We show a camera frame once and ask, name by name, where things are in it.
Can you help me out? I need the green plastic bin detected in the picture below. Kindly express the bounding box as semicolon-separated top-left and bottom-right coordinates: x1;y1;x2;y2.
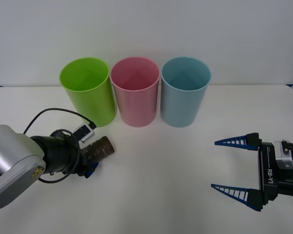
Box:
59;56;118;128

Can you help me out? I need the pink plastic bin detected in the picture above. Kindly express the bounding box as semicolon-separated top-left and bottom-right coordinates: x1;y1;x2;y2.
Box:
109;57;161;128

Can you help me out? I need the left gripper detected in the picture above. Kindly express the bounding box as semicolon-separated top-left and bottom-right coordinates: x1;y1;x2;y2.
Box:
75;144;100;179

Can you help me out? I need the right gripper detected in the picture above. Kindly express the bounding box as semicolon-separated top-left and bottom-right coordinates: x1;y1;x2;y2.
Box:
210;132;281;213

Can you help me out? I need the brown drink can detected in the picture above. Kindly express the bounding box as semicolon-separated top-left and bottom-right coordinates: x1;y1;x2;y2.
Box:
84;136;116;163

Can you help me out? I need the pale blue plastic bin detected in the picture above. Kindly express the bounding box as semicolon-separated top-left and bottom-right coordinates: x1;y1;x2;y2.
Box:
160;57;212;128

